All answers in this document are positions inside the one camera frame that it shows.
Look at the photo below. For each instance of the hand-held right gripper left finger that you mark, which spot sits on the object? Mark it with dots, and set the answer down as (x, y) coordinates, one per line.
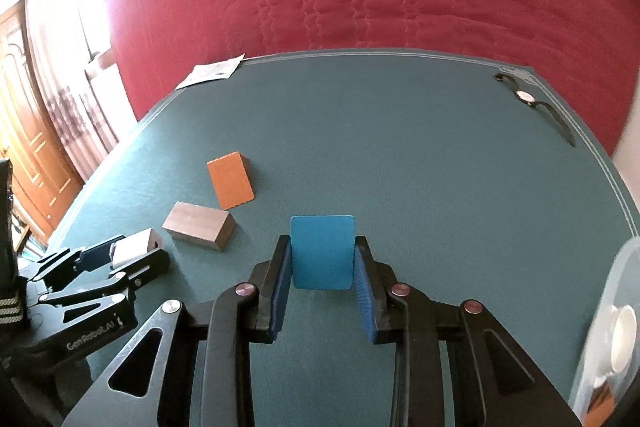
(280, 287)

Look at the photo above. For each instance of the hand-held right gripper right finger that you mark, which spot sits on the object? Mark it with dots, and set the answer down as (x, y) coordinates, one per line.
(362, 292)

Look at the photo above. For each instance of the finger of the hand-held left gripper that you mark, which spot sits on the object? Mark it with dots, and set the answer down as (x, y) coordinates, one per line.
(95, 254)
(140, 269)

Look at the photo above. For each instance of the white block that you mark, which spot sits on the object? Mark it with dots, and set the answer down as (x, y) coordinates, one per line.
(131, 249)

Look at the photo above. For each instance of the blue block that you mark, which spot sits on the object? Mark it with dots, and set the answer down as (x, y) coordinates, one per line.
(322, 252)

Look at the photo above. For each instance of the clear plastic bin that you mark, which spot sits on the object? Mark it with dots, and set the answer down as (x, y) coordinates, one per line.
(595, 322)

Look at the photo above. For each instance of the orange block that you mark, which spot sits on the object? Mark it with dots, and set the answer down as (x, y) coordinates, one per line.
(600, 407)
(230, 182)

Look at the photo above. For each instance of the white cup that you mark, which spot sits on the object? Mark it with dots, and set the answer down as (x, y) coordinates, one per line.
(622, 337)

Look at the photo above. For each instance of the brown block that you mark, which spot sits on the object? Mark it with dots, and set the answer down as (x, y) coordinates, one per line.
(195, 224)

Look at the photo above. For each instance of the green table mat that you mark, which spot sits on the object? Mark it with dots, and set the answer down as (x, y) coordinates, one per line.
(425, 182)

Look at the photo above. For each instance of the wooden door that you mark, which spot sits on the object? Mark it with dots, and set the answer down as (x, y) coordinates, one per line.
(25, 132)

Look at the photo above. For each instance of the patterned curtain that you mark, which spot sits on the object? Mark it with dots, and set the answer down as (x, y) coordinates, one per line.
(65, 107)

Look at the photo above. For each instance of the white paper sheet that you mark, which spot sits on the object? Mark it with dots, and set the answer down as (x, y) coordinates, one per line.
(212, 71)

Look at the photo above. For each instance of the black wristwatch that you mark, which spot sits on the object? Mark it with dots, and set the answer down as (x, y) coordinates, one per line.
(525, 96)

